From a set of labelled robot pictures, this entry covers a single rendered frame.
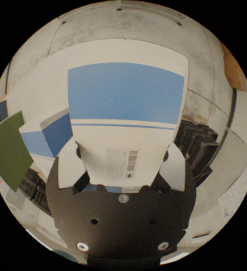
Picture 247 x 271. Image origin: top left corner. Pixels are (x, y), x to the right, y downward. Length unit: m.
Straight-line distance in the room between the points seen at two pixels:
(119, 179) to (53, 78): 0.26
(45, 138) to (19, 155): 0.30
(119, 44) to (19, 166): 0.50
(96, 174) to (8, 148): 0.36
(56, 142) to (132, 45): 0.24
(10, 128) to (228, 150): 2.96
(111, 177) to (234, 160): 2.55
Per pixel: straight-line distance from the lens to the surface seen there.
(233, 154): 2.56
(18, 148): 0.43
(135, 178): 0.15
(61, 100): 0.22
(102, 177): 0.15
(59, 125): 0.19
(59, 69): 0.23
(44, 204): 0.56
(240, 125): 2.43
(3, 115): 0.73
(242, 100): 2.54
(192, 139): 0.67
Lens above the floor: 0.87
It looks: 60 degrees down
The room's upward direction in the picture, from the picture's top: 180 degrees clockwise
